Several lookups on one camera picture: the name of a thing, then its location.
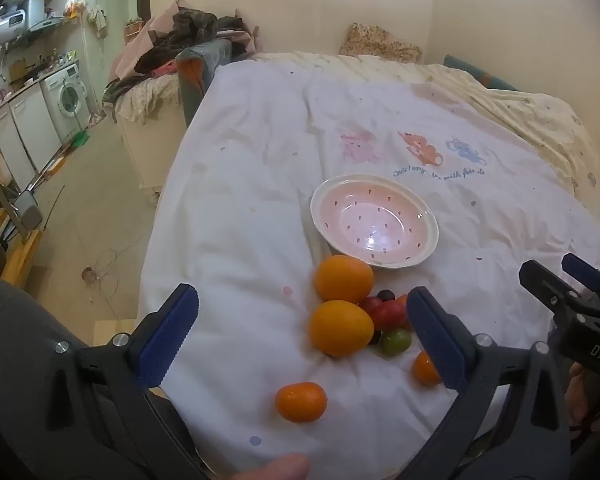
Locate large orange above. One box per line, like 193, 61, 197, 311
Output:
309, 300, 375, 358
314, 255, 375, 304

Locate white bed frame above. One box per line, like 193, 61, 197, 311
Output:
117, 105, 188, 206

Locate cream floral quilt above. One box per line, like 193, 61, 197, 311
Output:
252, 51, 600, 241

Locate green cherry tomato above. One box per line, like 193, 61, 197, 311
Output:
380, 328, 412, 357

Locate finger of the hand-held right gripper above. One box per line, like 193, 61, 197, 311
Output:
519, 259, 583, 322
561, 253, 600, 311

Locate person's right hand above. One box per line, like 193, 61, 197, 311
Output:
566, 364, 588, 428

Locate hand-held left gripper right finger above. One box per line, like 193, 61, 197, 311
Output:
406, 286, 573, 480

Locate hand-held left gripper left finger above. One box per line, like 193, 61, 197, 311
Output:
45, 282, 216, 480

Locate white washing machine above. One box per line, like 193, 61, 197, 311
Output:
40, 62, 91, 146

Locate hanging white towel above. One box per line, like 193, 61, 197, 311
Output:
87, 5, 108, 38

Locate pink strawberry print bowl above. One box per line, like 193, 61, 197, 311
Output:
310, 174, 440, 269

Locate white cartoon print blanket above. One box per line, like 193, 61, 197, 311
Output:
137, 57, 600, 480

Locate grey square stand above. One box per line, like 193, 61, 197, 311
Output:
15, 190, 45, 231

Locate teal pillow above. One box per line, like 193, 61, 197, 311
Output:
442, 54, 520, 92

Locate range hood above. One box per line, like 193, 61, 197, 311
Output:
27, 16, 66, 33

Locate white water heater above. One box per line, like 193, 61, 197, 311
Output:
0, 0, 46, 43

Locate person's left hand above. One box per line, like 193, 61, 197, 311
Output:
227, 451, 311, 480

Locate floral pillow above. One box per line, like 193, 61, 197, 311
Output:
339, 22, 425, 64

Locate pile of dark clothes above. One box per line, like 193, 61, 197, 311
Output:
132, 0, 261, 76

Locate wooden drying rack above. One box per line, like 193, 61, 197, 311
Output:
0, 207, 43, 288

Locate white kitchen cabinets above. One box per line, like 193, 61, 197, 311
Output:
0, 87, 63, 186

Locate floral sofa cover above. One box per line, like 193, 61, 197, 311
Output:
102, 72, 181, 126

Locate thin cable on floor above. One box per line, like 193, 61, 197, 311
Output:
82, 247, 141, 321

